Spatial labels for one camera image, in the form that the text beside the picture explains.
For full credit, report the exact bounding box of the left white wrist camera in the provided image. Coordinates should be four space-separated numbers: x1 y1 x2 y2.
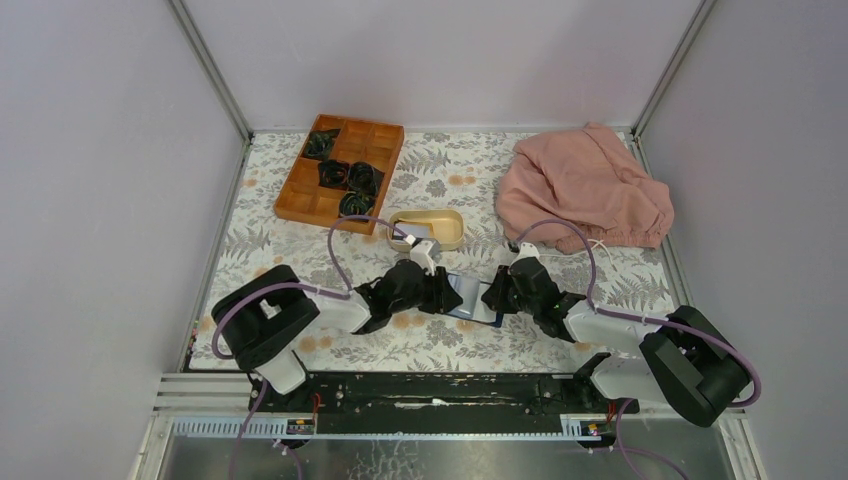
403 235 441 276

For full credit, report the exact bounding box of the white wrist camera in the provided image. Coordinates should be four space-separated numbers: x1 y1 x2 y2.
403 235 441 276
508 242 540 263

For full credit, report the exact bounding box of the floral table mat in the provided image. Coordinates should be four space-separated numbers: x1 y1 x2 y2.
206 132 677 372

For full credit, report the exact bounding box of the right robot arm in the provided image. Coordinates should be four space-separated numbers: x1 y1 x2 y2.
481 257 761 427

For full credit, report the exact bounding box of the pink cloth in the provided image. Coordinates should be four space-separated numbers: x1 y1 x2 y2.
495 123 675 253

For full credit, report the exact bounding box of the black rolled item bottom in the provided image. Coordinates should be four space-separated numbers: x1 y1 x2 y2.
338 190 376 223

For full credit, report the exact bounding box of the black rolled item top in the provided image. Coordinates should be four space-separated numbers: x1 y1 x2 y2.
301 128 341 161

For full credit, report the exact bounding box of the wooden compartment tray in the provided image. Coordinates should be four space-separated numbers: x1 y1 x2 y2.
273 114 405 235

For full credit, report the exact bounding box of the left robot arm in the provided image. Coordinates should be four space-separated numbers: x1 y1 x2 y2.
211 260 464 395

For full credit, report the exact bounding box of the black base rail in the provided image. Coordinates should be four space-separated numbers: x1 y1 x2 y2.
248 372 639 435

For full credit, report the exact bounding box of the blue leather card holder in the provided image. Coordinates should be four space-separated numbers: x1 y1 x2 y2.
447 273 504 328

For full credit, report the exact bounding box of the black rolled item middle right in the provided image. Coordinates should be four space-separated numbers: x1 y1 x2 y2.
347 162 384 197

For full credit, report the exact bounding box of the black rolled item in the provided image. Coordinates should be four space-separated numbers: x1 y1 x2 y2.
317 159 350 191
338 190 376 223
301 128 341 161
347 162 384 197

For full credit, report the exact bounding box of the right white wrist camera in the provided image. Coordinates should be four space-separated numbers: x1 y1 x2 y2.
508 242 540 263

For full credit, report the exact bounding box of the black rolled item middle left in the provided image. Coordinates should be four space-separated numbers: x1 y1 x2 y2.
317 159 350 191

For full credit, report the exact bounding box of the grey card in tray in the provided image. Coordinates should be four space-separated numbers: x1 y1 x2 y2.
392 222 435 241

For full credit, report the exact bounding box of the cream oval tray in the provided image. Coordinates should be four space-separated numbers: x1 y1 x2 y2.
388 208 465 251

